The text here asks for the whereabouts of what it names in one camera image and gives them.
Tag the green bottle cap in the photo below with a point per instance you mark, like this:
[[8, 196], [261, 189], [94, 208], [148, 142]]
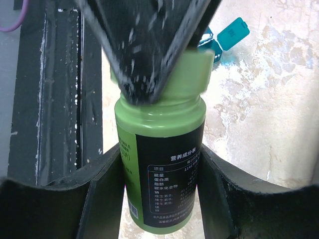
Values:
[[144, 82]]

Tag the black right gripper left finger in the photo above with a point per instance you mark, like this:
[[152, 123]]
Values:
[[86, 204]]

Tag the teal weekly pill organizer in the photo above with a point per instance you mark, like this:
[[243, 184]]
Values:
[[226, 39]]

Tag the green pill bottle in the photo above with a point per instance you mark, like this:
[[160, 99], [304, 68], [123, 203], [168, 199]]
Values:
[[160, 148]]

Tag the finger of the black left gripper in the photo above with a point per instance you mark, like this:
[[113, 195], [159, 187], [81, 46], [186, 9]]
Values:
[[204, 22], [143, 28]]

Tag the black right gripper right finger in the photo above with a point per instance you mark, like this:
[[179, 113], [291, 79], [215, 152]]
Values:
[[237, 205]]

